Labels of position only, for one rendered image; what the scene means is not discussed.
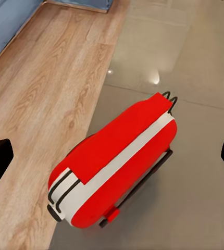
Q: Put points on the coffee table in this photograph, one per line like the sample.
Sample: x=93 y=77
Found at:
x=176 y=46

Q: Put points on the sofa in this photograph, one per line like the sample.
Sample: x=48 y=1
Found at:
x=15 y=14

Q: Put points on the radio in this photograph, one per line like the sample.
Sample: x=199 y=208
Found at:
x=100 y=169

